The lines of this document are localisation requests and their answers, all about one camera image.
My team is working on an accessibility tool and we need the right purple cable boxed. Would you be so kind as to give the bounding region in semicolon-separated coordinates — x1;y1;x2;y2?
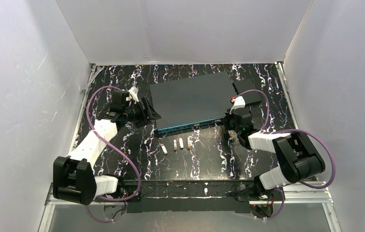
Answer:
229;89;336;221

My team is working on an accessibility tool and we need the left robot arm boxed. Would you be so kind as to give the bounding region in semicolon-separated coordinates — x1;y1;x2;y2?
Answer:
53;87;161;205

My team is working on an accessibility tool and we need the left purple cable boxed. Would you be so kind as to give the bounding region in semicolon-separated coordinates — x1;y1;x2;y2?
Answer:
84;86;142;223

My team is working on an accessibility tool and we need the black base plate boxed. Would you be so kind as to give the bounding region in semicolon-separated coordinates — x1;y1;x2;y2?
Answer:
94;180;285;214

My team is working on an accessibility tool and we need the small black network switch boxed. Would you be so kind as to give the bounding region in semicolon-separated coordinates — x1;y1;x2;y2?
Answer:
233;79;263;107

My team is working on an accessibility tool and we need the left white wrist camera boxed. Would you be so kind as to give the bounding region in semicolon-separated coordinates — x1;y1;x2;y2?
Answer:
128;86;139;102

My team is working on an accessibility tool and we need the aluminium front rail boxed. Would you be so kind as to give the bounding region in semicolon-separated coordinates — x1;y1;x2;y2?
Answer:
45;180;334;206

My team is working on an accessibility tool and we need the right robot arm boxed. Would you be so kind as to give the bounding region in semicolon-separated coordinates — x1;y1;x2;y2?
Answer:
222;108;326;195

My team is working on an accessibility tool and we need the metal wrench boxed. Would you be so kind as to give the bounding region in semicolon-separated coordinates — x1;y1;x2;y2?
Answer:
80;65;105;93

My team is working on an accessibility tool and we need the large teal network switch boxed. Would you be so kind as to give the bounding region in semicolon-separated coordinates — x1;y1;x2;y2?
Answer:
149;72;236;134

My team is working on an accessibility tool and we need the purple cable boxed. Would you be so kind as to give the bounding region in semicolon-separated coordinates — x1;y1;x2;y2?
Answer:
229;89;336;221
84;86;142;223

